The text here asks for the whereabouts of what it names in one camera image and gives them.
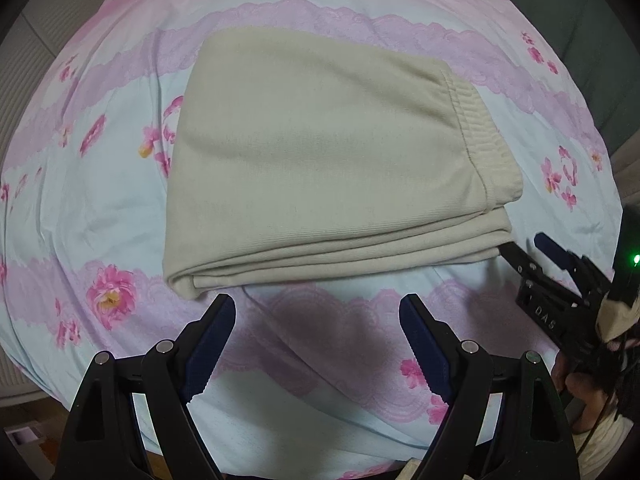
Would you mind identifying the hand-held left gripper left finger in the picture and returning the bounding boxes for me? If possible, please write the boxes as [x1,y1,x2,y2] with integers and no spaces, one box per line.
[52,294,237,480]

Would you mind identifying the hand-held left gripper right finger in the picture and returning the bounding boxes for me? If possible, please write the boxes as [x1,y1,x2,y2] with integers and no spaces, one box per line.
[398,294,581,480]

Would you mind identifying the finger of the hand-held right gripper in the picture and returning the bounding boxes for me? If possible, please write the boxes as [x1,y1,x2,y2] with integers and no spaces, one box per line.
[533,232,613,306]
[500,242,547,283]

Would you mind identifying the beige pants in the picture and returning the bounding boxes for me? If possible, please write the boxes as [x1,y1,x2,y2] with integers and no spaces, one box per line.
[162,30,524,302]

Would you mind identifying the person's right forearm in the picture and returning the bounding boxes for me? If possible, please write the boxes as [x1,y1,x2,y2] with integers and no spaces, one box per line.
[570,407,637,473]

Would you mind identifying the person's right hand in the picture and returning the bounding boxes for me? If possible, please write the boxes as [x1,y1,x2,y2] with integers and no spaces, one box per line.
[551,355,618,433]

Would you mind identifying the floral pink bed sheet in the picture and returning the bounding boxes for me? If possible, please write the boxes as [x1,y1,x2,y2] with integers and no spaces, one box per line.
[0,0,625,479]

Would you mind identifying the dark green cloth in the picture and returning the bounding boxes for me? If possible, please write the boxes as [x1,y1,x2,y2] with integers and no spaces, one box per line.
[492,0,640,147]

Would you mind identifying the black cable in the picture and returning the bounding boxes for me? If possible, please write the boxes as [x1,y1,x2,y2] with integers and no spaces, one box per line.
[575,337,638,461]

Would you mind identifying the wooden bed frame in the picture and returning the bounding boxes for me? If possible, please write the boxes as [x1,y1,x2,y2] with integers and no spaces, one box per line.
[397,459,433,480]

